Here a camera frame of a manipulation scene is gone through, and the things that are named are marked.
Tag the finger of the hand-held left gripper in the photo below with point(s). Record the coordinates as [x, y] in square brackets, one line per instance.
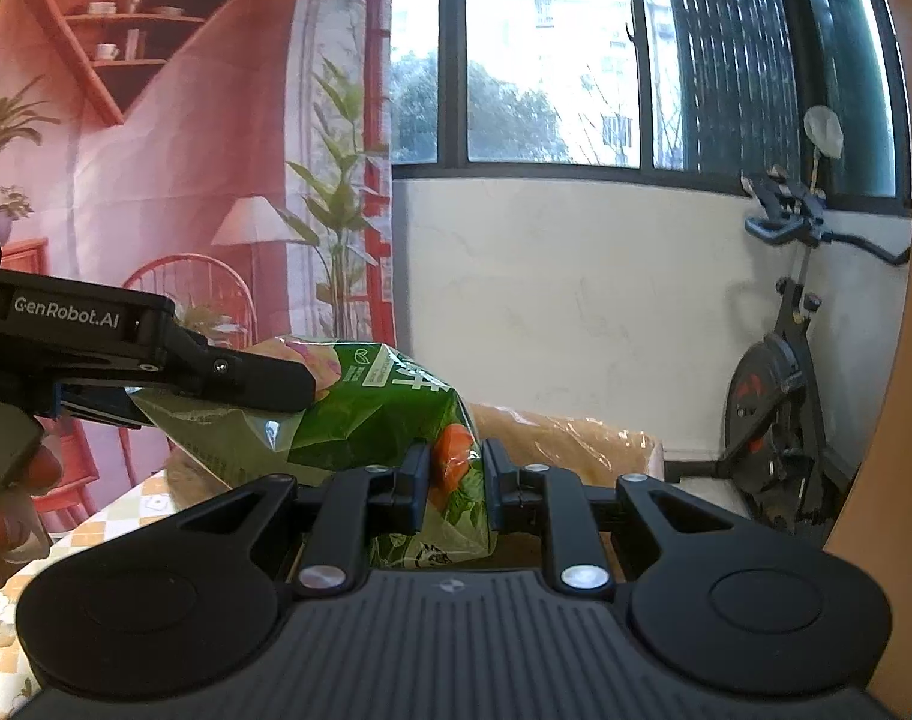
[100, 405]
[253, 379]

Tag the printed room backdrop cloth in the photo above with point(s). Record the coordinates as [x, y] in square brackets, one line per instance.
[201, 165]

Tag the dark framed window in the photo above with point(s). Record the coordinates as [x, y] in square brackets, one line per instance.
[450, 52]

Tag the white oval paddle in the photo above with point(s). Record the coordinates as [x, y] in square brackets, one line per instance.
[825, 131]

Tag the person's left hand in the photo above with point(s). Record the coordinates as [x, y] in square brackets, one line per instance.
[13, 532]

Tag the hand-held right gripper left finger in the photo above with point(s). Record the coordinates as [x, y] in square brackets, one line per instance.
[418, 481]

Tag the wooden panel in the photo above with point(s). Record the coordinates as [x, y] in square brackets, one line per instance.
[895, 427]

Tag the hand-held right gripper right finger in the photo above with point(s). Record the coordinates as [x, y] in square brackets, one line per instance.
[493, 481]

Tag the black exercise bike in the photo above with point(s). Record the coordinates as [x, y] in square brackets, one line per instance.
[778, 405]

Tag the checkered floral tablecloth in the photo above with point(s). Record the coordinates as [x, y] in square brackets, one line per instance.
[88, 532]

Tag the cardboard box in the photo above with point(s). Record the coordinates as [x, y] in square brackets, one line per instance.
[576, 442]

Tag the green snack bag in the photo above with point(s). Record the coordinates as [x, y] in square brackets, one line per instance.
[381, 409]

